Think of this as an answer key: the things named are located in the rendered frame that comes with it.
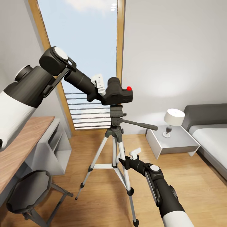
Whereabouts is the camera tripod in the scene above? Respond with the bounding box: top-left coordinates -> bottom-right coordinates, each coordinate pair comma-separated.
75,104 -> 158,227

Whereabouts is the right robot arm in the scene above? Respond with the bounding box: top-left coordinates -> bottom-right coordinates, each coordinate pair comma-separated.
119,148 -> 194,227

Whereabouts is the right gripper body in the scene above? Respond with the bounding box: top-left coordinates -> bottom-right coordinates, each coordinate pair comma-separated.
124,155 -> 142,171

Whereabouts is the digital camera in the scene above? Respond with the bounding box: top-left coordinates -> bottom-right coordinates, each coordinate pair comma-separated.
101,77 -> 133,106

